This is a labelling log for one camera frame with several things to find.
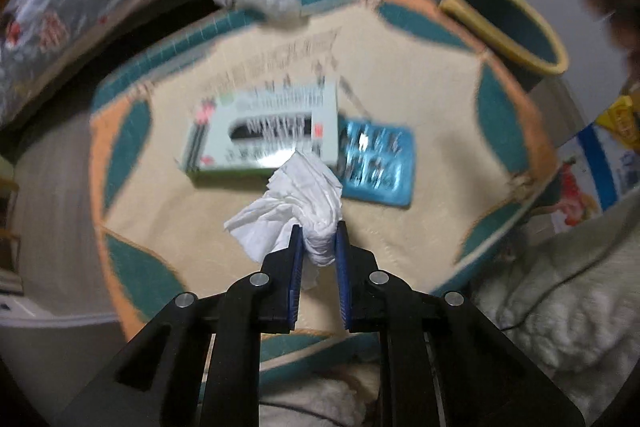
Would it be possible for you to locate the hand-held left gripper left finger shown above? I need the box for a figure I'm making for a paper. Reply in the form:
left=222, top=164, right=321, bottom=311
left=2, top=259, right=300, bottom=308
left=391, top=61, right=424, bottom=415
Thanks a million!
left=52, top=224, right=306, bottom=427

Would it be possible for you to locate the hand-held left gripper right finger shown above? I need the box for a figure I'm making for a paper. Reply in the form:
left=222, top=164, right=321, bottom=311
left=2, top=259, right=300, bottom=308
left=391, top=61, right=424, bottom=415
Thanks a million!
left=336, top=221, right=586, bottom=427

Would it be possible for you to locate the white tissue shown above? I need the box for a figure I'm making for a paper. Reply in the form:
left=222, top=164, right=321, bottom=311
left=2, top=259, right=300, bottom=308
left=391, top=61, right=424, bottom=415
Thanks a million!
left=223, top=150, right=344, bottom=290

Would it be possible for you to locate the yellow rimmed teal waste bin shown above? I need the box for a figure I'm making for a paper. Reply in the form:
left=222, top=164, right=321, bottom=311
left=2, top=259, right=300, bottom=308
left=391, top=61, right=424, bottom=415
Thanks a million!
left=435, top=0, right=570, bottom=80

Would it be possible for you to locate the blue blister pack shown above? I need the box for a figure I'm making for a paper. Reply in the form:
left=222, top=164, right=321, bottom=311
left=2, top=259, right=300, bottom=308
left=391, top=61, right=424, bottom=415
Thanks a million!
left=336, top=119, right=416, bottom=208

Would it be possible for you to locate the patterned round stool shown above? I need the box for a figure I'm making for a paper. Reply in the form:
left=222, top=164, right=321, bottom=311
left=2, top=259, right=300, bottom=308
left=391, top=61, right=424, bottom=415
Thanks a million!
left=90, top=0, right=561, bottom=388

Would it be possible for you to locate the green cardboard box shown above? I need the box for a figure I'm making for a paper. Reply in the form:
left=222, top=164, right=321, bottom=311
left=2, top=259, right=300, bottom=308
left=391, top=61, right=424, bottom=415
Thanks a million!
left=175, top=77, right=341, bottom=185

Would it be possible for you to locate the yellow packet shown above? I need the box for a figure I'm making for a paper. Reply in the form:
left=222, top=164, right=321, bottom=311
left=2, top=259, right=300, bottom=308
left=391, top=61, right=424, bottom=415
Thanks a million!
left=595, top=84, right=640, bottom=142

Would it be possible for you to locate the white fluffy blanket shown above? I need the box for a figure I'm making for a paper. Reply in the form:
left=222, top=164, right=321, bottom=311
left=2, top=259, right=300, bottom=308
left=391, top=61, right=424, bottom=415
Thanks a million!
left=260, top=202, right=640, bottom=427

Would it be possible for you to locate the blue and white bag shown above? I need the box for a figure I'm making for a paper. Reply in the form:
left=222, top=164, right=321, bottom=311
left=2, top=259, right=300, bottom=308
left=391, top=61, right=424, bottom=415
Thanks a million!
left=550, top=122, right=640, bottom=233

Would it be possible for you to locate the thin black cable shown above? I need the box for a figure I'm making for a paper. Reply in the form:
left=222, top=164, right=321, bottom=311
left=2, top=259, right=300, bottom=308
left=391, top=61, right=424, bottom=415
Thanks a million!
left=495, top=232, right=628, bottom=333

